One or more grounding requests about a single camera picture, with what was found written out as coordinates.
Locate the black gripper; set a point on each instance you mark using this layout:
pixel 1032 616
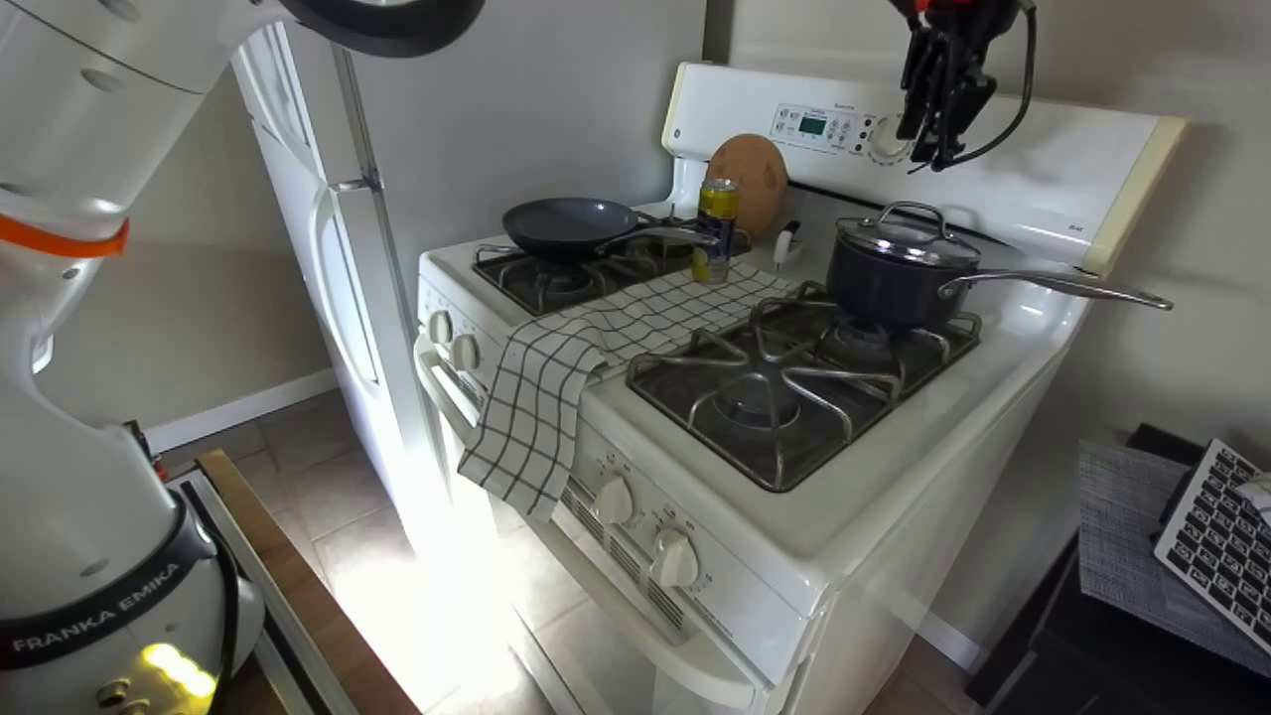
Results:
pixel 967 30

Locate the clear glass pot lid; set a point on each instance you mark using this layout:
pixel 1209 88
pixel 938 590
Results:
pixel 907 232

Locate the white franka robot arm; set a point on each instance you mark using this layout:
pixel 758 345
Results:
pixel 114 595

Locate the gray frying pan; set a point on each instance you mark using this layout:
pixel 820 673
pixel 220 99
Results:
pixel 574 227

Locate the round wooden cutting board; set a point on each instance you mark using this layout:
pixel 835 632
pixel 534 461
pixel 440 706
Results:
pixel 760 182

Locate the small white salt shaker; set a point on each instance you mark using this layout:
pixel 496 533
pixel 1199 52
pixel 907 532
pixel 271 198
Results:
pixel 788 246

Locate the olive oil bottle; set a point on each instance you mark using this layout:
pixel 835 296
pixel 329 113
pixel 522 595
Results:
pixel 718 227

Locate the white gas stove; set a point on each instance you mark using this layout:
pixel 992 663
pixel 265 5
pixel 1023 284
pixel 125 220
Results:
pixel 760 518

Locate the gray checkered mat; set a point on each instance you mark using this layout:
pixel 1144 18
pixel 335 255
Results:
pixel 1127 497

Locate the white keyboard black keys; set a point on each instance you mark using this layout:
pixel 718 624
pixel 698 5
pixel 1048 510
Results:
pixel 1219 543

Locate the white checkered kitchen towel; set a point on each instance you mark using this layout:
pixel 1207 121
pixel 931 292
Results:
pixel 531 426

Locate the dark side table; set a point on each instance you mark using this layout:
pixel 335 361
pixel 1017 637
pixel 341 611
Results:
pixel 1069 655

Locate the white refrigerator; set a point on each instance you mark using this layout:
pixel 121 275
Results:
pixel 383 162

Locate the wooden edged robot table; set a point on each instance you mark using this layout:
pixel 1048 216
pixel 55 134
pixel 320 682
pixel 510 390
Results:
pixel 308 656

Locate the black pot with steel handle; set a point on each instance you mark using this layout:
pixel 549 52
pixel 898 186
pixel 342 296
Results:
pixel 911 296

